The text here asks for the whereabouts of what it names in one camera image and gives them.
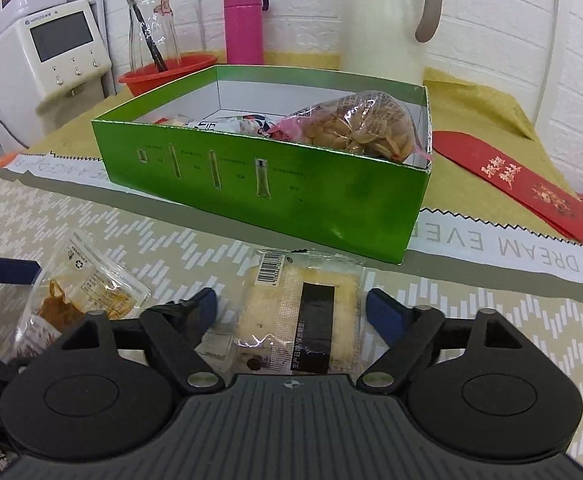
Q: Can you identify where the yellow tablecloth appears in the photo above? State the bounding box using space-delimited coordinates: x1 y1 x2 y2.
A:
26 50 583 251

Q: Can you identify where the grey chevron patterned mat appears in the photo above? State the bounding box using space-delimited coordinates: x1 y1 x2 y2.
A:
0 155 583 476

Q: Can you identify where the red plastic bowl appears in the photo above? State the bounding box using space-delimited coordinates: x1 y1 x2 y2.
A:
118 52 218 98

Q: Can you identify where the cream thermos jug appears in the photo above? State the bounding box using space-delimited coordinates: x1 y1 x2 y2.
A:
339 0 443 86

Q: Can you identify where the clear glass carafe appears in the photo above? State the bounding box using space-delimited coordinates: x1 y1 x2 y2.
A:
128 0 181 73

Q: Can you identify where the clear packet of brown snack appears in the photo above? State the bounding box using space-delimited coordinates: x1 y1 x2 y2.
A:
16 227 151 358

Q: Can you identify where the green cardboard box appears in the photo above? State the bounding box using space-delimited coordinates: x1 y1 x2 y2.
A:
92 64 432 266

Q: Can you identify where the small clear wrapper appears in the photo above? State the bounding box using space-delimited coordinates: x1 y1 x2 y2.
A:
194 327 236 373

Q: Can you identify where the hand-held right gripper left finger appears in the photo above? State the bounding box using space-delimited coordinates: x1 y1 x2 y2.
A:
46 287 226 392

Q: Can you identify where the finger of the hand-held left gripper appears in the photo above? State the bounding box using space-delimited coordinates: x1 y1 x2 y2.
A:
0 240 41 287

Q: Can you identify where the white wall cable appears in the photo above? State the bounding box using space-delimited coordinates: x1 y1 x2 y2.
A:
194 0 208 56
534 0 567 126

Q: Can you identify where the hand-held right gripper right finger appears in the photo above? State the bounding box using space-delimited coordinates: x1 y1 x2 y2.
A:
358 287 519 391

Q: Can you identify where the white and red snack packet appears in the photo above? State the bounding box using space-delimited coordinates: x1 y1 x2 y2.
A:
154 114 195 128

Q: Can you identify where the clear bag of broad beans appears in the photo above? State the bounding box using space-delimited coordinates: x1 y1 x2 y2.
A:
272 90 425 163

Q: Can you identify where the black stirring stick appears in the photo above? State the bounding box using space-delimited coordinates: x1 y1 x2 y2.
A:
124 0 168 72

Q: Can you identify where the white and blue snack packet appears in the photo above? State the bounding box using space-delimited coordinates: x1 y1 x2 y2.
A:
194 114 277 136

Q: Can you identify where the red envelope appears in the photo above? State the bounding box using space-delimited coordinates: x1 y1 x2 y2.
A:
431 131 583 243

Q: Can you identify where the white appliance with screen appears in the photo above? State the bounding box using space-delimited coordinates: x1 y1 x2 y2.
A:
0 0 115 153

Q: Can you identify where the pink insulated bottle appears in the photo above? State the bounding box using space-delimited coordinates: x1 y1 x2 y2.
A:
223 0 271 66

